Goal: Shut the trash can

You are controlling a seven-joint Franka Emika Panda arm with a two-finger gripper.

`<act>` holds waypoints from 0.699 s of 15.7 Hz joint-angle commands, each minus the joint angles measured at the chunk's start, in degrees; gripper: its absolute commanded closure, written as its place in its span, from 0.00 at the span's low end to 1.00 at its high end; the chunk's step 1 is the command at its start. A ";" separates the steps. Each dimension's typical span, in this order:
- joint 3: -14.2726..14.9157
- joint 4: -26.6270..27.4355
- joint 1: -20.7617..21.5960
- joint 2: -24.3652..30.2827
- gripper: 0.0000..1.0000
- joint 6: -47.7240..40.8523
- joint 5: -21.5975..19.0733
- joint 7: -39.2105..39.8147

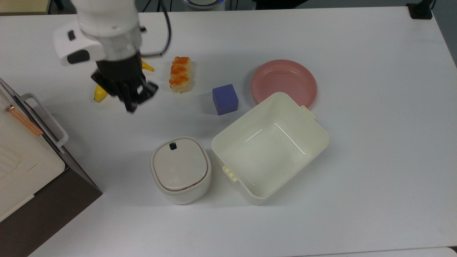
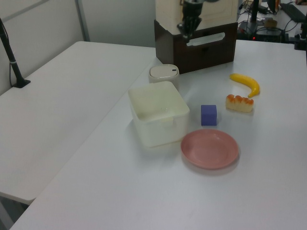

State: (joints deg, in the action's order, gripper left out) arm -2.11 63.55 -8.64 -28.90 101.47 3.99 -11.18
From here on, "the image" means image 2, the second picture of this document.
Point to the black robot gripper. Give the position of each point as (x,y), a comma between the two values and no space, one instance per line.
(192,9)

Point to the beige trash can with lid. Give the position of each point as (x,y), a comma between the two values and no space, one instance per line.
(163,72)

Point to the dark brown drawer box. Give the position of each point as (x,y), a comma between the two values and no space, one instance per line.
(204,55)

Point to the black background stand pole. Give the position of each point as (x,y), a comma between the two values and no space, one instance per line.
(254,12)

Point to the black electronics box red light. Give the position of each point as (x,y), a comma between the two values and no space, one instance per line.
(266,34)

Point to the yellow toy banana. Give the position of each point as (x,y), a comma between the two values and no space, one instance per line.
(248,81)

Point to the small brown cardboard box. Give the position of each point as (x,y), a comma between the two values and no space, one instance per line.
(270,23)

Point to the purple cube block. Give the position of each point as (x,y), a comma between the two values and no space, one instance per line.
(208,115)

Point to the toy bread with orange topping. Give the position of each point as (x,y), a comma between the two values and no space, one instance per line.
(238,104)

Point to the black keyboard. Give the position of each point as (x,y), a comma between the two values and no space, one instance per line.
(293,10)

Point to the white square plastic storage box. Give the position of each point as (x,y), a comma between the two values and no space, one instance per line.
(156,134)

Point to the pink round plate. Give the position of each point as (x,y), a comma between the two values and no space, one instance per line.
(208,149)

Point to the black clamp mount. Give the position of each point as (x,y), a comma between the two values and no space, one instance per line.
(301,40)

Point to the black camera stand pole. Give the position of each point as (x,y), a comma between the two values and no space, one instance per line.
(13,64)

